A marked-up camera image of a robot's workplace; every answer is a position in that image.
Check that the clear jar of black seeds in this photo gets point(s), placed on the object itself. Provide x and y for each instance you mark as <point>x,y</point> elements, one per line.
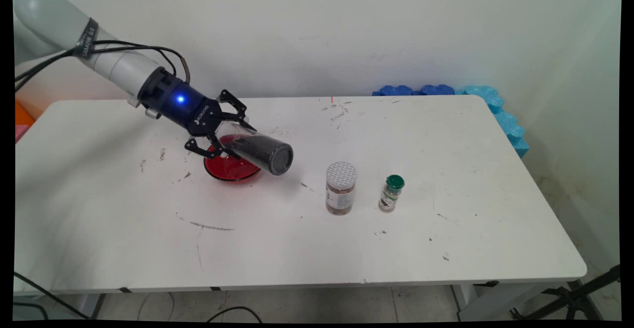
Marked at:
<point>262,149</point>

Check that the cyan wavy foam strip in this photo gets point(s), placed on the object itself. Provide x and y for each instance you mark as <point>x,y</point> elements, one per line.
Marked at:
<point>495,102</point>

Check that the orange foam block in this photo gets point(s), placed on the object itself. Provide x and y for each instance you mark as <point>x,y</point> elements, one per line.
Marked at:
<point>22,115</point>

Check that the white table leg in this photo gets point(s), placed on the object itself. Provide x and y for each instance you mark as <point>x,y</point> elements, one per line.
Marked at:
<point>485,304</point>
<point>86,305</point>

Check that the red bowl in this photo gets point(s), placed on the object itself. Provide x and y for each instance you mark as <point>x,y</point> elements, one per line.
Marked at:
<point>230,169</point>

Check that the small spice bottle green cap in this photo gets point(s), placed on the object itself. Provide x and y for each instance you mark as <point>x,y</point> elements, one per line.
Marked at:
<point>395,182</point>

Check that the dark blue foam piece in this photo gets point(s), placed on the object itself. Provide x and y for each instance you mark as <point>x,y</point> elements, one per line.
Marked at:
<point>437,89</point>
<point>394,90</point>

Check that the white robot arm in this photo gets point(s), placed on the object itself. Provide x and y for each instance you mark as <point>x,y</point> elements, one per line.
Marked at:
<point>49,16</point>

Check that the spice jar with silver lid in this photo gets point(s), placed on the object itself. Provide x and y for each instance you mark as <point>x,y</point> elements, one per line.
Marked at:
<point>341,194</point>

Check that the black tripod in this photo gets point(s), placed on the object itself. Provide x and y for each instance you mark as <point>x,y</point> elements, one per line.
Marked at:
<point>569,296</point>

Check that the pink foam block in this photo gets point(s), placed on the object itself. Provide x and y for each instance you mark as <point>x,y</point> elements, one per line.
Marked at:
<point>21,134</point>

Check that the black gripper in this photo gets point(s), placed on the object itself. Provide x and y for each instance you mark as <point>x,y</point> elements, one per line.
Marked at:
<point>183,102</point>

